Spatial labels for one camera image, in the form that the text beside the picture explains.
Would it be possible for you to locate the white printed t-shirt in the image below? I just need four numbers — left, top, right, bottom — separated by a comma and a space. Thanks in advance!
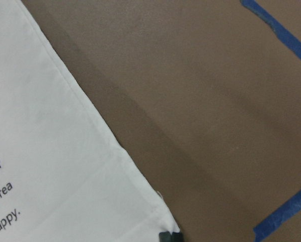
0, 1, 180, 241

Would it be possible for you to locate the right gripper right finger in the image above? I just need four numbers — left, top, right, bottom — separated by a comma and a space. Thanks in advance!
171, 232, 183, 242

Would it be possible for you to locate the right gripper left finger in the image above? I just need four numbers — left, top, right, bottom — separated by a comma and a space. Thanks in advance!
159, 231, 172, 242

